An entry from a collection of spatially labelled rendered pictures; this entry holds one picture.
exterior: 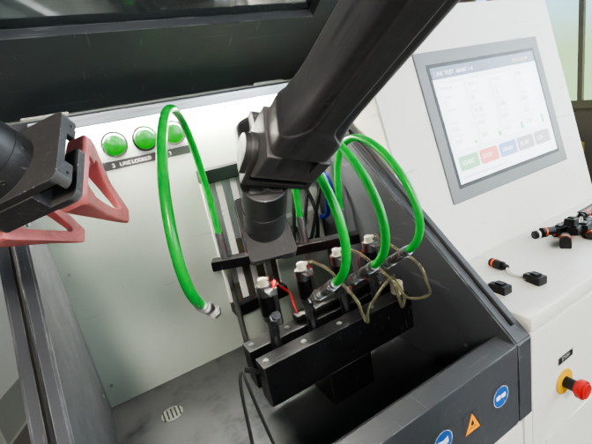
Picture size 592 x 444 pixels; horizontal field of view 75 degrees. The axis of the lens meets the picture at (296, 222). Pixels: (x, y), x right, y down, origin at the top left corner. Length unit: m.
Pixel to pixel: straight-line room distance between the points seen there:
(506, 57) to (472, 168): 0.33
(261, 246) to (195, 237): 0.41
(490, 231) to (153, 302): 0.80
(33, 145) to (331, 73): 0.22
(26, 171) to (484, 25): 1.07
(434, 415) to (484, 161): 0.62
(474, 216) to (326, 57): 0.75
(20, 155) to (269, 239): 0.30
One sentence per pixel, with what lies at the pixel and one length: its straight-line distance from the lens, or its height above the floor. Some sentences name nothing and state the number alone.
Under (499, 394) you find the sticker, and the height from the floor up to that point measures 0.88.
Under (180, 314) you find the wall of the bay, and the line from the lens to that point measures 0.96.
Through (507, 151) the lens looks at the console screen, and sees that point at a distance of 1.12.
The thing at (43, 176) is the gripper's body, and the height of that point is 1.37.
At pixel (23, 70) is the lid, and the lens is 0.80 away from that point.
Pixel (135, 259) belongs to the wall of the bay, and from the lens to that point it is 0.90.
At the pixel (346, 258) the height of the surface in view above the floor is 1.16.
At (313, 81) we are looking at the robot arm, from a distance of 0.31.
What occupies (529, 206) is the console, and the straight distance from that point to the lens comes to 1.17.
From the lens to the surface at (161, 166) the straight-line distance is 0.49.
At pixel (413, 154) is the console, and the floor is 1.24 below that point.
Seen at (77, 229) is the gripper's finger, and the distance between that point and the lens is 0.41.
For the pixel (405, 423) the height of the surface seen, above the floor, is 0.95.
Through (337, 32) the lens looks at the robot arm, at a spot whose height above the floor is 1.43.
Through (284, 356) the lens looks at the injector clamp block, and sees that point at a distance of 0.71.
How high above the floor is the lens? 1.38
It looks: 16 degrees down
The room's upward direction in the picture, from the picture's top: 11 degrees counter-clockwise
